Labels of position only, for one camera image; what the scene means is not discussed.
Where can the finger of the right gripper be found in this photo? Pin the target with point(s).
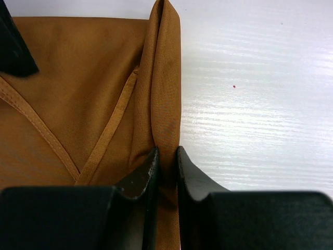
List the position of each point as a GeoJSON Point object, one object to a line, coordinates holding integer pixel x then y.
{"type": "Point", "coordinates": [16, 59]}

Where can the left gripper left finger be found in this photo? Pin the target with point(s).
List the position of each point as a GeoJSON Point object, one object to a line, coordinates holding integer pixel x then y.
{"type": "Point", "coordinates": [122, 216]}

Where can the brown cloth napkin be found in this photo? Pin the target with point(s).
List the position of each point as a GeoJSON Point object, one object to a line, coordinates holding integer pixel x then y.
{"type": "Point", "coordinates": [107, 91]}

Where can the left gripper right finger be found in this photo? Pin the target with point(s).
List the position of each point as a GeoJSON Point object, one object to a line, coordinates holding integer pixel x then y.
{"type": "Point", "coordinates": [212, 217]}

